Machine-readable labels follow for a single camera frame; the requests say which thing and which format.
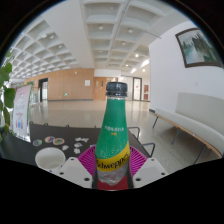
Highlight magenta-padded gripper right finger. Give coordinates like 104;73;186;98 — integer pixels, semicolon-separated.
126;146;169;190

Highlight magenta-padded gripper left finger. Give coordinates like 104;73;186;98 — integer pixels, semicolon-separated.
53;145;99;190

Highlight green plastic drink bottle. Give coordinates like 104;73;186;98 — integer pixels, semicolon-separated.
94;81;132;187

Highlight white polka-dot mug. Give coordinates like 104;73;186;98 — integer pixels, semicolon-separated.
34;146;67;171

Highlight small white sticker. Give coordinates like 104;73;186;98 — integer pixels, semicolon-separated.
74;136;91;144

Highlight small round colourful sticker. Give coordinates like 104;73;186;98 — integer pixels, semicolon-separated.
32;138;44;148
44;135;56;145
52;137;66;147

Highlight flat round red coaster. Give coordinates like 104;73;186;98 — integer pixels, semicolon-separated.
96;174;130;191

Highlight black metal chairs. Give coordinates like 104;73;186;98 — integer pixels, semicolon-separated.
127;125;157;159

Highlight long white bench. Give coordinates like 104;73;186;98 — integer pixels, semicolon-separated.
151;91;224;160

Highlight clear acrylic sign stand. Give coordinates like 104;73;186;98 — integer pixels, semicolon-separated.
11;83;35;141

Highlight green leafy potted plant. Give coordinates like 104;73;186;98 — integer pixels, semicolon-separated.
0;49;17;145

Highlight dark-framed landscape picture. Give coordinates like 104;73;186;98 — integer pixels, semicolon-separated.
175;27;224;70

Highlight recessed ceiling lights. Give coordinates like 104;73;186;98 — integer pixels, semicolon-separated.
39;24;151;76

